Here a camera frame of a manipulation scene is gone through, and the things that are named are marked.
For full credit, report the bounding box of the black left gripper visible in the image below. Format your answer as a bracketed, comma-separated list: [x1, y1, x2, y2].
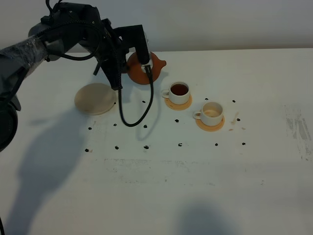
[93, 19, 129, 90]

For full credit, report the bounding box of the orange coaster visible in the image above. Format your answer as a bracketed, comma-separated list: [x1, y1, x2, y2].
[164, 96, 192, 111]
[195, 116, 225, 132]

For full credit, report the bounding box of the white teacup front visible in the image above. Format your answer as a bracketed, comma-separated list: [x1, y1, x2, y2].
[193, 101, 224, 126]

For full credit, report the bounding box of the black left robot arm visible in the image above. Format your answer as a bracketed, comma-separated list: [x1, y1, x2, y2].
[0, 0, 130, 150]

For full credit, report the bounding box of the white teacup rear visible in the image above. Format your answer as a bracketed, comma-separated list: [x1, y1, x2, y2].
[161, 82, 190, 105]

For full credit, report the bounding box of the beige round teapot coaster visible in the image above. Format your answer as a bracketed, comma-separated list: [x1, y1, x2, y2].
[74, 83, 117, 116]

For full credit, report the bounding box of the white teacup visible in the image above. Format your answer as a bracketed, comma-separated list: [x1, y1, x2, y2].
[161, 82, 190, 105]
[193, 101, 224, 126]

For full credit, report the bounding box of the orange coaster front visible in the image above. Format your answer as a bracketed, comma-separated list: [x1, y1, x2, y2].
[195, 116, 225, 132]

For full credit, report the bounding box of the brown clay teapot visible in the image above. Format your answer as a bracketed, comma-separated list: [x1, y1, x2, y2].
[127, 52, 167, 85]

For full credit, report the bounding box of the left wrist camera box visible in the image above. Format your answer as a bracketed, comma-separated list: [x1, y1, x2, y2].
[113, 24, 150, 65]

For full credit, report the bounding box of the orange coaster rear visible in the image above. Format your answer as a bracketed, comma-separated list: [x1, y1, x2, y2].
[164, 96, 192, 111]

